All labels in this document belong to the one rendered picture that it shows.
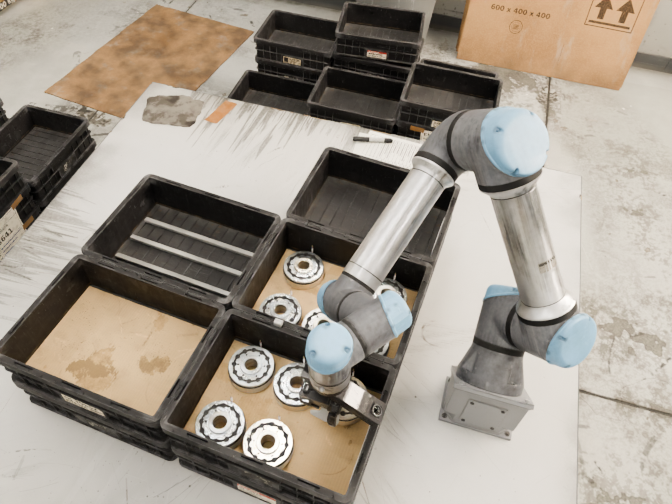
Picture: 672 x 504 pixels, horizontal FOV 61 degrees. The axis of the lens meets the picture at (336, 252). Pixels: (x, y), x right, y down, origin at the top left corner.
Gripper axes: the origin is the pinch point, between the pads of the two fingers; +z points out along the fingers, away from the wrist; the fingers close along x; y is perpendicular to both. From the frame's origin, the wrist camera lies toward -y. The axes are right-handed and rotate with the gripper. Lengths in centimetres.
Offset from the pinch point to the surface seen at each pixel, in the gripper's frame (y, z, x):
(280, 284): 26.3, 7.7, -27.2
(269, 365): 18.6, 1.9, -4.7
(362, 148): 28, 30, -97
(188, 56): 174, 114, -203
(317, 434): 3.2, 3.5, 5.2
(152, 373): 42.7, 3.2, 5.8
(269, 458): 9.9, -1.0, 14.0
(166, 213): 65, 9, -37
